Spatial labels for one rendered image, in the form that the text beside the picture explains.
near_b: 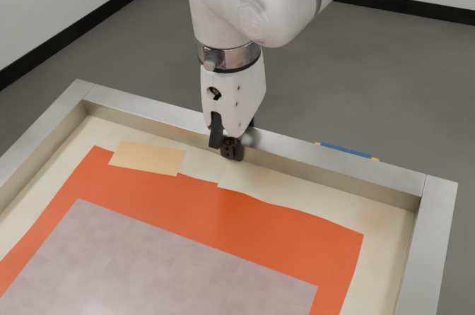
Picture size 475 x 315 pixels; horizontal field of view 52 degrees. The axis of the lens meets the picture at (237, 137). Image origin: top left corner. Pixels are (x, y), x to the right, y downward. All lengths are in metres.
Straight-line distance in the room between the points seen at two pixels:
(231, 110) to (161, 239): 0.19
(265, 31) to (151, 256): 0.32
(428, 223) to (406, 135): 2.04
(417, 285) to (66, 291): 0.40
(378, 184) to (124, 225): 0.33
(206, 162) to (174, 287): 0.19
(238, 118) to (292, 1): 0.20
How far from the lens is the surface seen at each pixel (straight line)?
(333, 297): 0.58
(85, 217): 0.68
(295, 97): 2.78
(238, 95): 0.57
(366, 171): 0.64
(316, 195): 0.65
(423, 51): 3.43
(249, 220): 0.63
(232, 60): 0.54
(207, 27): 0.52
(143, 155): 0.72
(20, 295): 0.65
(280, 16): 0.43
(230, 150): 0.65
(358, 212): 0.64
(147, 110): 0.73
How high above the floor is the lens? 1.58
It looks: 40 degrees down
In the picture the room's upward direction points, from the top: straight up
